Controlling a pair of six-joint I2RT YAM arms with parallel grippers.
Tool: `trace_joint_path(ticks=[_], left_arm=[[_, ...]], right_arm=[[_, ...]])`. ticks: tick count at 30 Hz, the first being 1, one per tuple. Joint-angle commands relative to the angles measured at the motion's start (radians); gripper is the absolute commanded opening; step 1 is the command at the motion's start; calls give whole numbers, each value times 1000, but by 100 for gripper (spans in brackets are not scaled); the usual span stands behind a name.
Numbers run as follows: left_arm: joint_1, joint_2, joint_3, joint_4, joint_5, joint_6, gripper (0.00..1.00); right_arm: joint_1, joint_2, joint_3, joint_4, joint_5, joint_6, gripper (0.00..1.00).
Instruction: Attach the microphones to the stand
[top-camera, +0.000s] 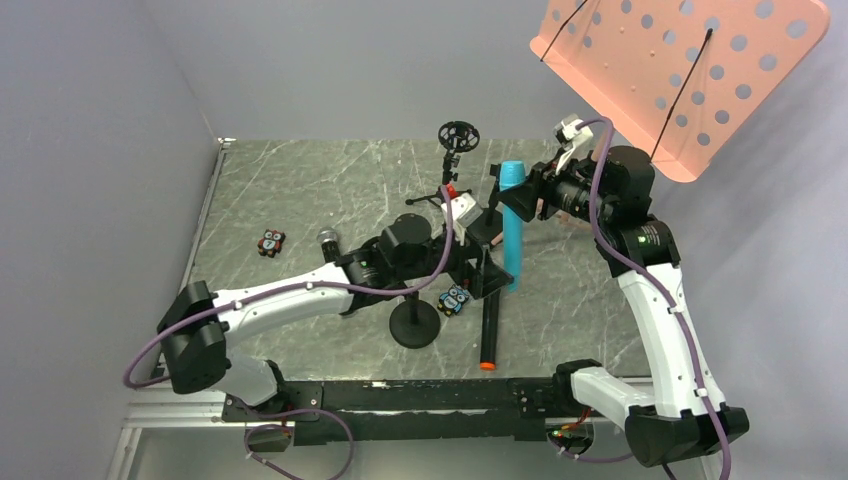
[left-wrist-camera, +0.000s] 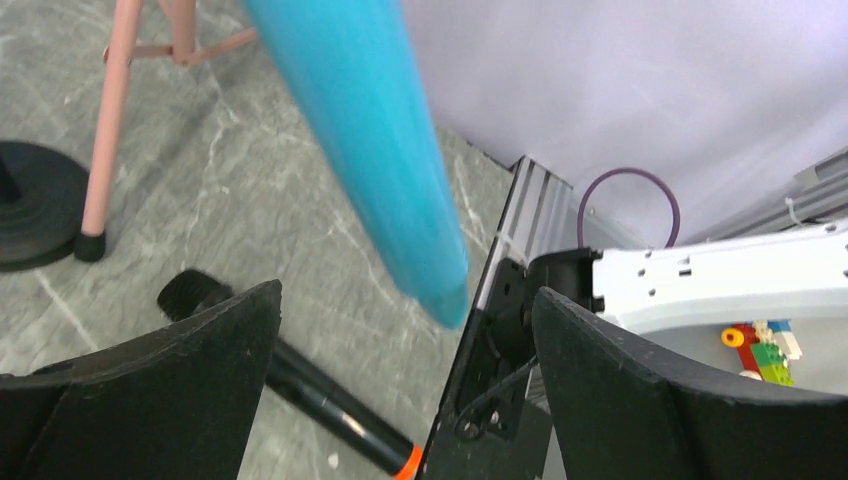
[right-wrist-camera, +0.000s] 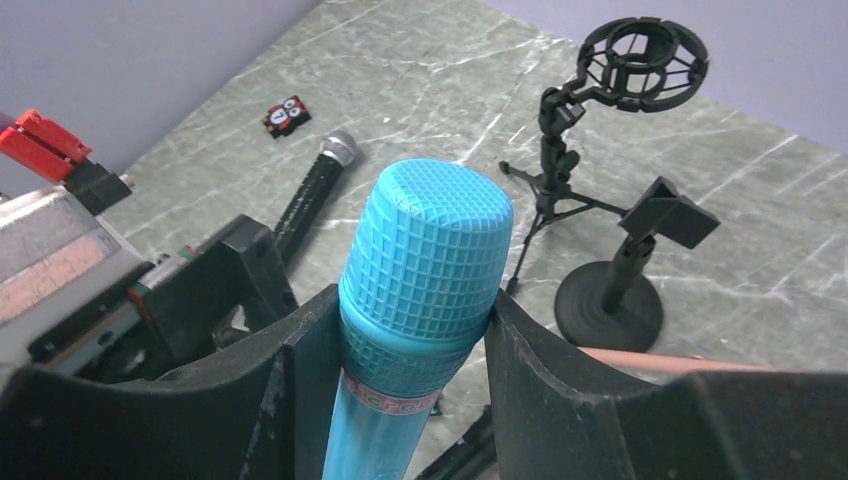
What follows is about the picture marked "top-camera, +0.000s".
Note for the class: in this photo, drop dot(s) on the blue owl toy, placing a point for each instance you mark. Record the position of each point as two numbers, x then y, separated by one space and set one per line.
452 301

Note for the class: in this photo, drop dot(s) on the black microphone silver head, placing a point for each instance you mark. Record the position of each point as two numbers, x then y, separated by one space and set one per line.
328 240

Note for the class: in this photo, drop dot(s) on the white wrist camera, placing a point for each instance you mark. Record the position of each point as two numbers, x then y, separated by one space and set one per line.
576 142
465 210

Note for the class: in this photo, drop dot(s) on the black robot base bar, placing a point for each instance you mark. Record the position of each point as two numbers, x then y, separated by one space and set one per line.
523 409

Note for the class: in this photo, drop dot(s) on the blue toy microphone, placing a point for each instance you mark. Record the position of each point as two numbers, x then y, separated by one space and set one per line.
512 241

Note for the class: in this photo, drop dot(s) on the pink music stand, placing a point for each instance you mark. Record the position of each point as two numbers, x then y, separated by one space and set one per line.
722 94

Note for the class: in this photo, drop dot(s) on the red brown owl toy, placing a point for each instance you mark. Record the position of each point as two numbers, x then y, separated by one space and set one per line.
270 244

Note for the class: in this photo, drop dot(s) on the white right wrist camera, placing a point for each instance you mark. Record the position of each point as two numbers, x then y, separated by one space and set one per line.
576 142

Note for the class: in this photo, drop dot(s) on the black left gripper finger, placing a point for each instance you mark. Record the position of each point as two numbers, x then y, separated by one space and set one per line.
485 233
485 277

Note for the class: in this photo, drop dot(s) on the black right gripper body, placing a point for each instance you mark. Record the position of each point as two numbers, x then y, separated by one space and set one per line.
539 189

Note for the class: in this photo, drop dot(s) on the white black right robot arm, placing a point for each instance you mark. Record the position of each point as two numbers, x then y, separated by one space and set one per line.
686 415

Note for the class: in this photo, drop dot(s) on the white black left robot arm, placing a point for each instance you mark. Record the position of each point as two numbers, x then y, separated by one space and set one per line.
201 326

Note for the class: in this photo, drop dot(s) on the black round-base phone stand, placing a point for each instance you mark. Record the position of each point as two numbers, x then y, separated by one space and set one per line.
493 192

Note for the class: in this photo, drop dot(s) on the black round-base mic stand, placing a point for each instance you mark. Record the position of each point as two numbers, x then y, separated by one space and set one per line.
414 323

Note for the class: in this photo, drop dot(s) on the black microphone orange end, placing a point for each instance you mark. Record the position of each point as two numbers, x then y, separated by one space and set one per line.
489 331

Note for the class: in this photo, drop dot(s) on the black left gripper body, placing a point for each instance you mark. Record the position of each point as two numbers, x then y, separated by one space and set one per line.
477 258

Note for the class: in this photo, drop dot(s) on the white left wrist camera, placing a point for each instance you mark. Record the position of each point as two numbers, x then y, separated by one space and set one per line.
465 210

